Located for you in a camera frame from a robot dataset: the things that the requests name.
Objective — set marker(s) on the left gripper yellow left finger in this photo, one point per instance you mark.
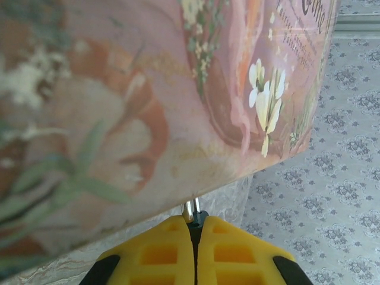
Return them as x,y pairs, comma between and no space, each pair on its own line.
154,255

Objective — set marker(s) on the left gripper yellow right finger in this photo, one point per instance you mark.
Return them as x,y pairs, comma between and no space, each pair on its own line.
237,255

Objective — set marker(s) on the aluminium table back rail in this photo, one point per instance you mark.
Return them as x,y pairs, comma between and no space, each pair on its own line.
359,26

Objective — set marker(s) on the pink floral printed box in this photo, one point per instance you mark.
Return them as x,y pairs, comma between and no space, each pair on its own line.
148,104

